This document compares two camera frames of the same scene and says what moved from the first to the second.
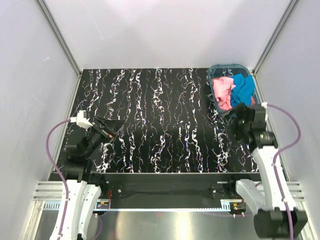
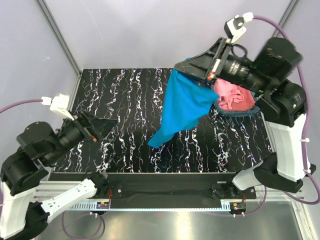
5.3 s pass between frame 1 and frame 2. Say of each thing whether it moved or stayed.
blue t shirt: moved
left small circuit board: stayed
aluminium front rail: stayed
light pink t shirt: stayed
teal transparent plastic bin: stayed
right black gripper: moved
